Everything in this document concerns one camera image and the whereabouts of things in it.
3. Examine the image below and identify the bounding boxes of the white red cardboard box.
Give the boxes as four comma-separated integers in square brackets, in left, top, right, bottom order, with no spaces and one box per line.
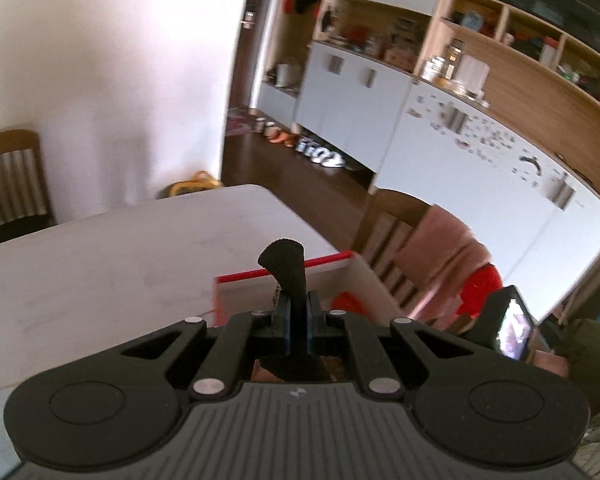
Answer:
[212,252,404,326]

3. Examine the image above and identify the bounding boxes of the dark wooden chair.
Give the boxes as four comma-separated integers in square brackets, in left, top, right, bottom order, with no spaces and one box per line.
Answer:
[351,188,430,318]

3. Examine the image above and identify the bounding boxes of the pink blanket on chair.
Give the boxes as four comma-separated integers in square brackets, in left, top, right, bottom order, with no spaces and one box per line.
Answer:
[392,205,492,330]

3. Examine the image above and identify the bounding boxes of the black white shoes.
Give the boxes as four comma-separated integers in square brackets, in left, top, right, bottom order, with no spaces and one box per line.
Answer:
[296,138,346,169]

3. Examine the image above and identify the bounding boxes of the red cushion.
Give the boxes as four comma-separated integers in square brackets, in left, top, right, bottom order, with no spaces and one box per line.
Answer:
[456,263,503,318]

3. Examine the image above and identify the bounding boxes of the red patterned rug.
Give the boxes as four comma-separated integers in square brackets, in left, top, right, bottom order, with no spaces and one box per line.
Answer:
[225,107,258,136]

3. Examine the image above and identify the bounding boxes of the white cabinet unit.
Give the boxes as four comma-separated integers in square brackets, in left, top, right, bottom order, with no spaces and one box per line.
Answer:
[258,42,600,320]

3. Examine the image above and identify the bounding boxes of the white tote bag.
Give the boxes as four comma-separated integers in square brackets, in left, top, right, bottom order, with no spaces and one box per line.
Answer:
[275,62,302,88]

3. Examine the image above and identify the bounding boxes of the wooden chair at far side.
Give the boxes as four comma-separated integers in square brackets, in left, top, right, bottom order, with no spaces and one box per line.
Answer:
[0,129,56,244]

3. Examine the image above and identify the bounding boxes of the wooden wall shelf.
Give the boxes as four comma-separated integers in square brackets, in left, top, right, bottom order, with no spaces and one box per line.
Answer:
[322,0,600,192]

